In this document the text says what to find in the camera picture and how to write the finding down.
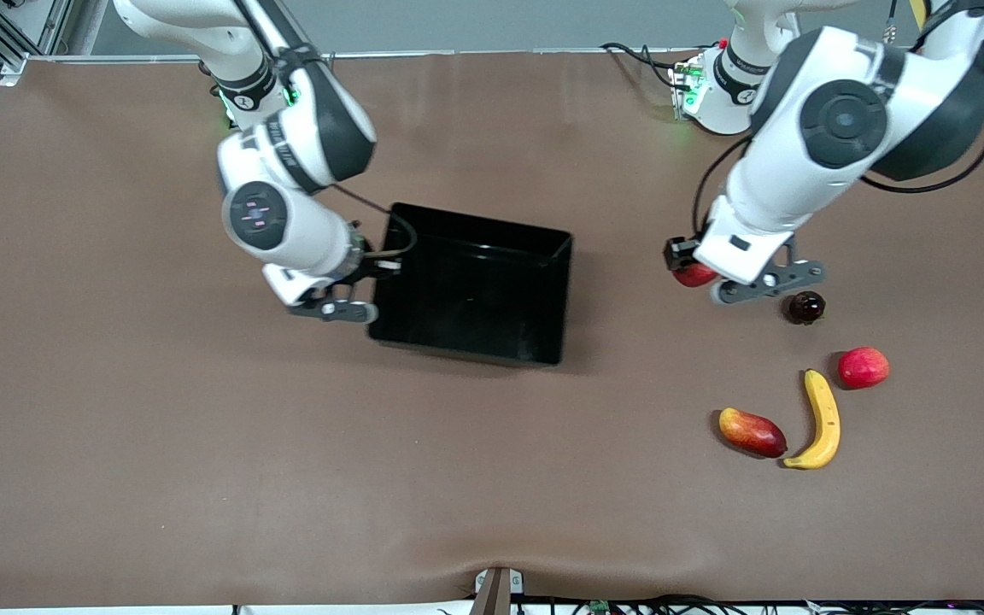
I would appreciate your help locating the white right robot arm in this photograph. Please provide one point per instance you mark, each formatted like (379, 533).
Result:
(321, 128)

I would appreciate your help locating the black rectangular plastic box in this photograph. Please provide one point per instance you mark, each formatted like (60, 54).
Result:
(475, 290)

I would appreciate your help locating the grey metal table bracket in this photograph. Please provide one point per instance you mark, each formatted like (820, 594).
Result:
(496, 591)

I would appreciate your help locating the brown table cover mat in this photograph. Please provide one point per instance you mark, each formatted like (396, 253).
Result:
(202, 444)

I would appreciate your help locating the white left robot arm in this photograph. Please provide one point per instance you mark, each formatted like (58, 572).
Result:
(842, 124)

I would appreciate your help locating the small green circuit board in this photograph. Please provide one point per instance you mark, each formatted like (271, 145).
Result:
(600, 607)

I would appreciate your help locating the red peach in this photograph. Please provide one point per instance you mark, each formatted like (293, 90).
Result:
(863, 367)

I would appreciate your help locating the red yellow mango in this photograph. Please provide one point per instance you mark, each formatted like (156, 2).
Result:
(752, 432)

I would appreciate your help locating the small red yellow apple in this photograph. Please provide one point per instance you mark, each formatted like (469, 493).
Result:
(695, 275)

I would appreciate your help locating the yellow banana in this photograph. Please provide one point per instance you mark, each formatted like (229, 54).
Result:
(825, 418)

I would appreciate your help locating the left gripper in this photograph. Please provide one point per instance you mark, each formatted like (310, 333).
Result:
(678, 253)

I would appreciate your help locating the dark purple round fruit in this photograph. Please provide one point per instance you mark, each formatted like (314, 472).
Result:
(805, 307)

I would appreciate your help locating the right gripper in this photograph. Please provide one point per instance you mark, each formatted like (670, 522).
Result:
(370, 268)

